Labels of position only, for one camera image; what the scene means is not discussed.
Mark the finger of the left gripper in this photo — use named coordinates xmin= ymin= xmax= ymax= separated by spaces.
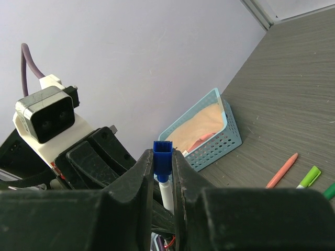
xmin=151 ymin=200 xmax=175 ymax=234

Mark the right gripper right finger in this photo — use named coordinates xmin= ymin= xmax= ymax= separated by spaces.
xmin=172 ymin=151 xmax=334 ymax=250

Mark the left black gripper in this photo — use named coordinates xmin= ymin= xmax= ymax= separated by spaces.
xmin=1 ymin=127 xmax=136 ymax=189

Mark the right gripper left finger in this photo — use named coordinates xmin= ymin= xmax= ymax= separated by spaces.
xmin=1 ymin=150 xmax=153 ymax=250

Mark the white marker blue end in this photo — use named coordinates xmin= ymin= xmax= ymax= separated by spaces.
xmin=159 ymin=180 xmax=174 ymax=215

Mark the blue pen cap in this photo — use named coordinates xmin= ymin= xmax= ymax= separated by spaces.
xmin=153 ymin=141 xmax=173 ymax=183

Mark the orange slim pen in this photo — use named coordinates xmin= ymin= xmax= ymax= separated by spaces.
xmin=266 ymin=153 xmax=299 ymax=189

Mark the white marker lime end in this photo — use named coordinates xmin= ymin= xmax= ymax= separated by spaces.
xmin=296 ymin=166 xmax=321 ymax=189

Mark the white marker green end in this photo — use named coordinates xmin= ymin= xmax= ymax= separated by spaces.
xmin=323 ymin=183 xmax=335 ymax=200

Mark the light blue plastic basket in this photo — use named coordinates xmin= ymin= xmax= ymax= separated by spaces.
xmin=158 ymin=88 xmax=242 ymax=172

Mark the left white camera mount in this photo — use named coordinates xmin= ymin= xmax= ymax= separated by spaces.
xmin=13 ymin=74 xmax=93 ymax=168

